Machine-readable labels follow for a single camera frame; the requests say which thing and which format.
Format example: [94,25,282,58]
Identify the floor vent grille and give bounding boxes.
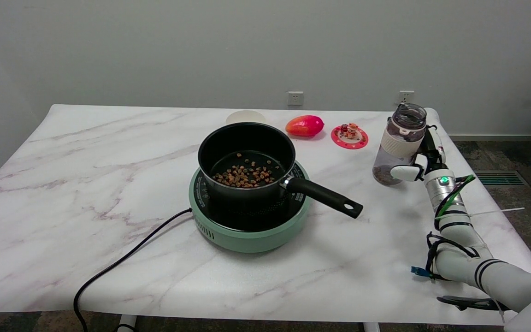
[473,171,530,187]

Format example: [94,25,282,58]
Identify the pink round coaster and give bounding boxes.
[331,125,369,150]

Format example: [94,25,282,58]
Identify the green robot cable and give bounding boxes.
[435,174,476,220]

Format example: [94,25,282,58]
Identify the clear plastic bottle white sleeve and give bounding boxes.
[372,103,427,186]

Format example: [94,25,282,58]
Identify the black saucepan with handle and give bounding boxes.
[198,122,364,219]

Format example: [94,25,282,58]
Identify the black power cord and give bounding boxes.
[73,208,193,332]

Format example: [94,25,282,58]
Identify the brown food pieces in pan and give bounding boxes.
[212,153,276,189]

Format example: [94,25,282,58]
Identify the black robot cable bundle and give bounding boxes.
[425,175,531,312]

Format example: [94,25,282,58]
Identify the green induction cooker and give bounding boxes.
[189,159,312,254]

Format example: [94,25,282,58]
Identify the white zip tie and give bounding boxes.
[468,207,525,218]

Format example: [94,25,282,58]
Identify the red orange mango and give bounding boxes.
[285,115,325,137]

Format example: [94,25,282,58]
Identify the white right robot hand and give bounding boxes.
[390,121,448,183]

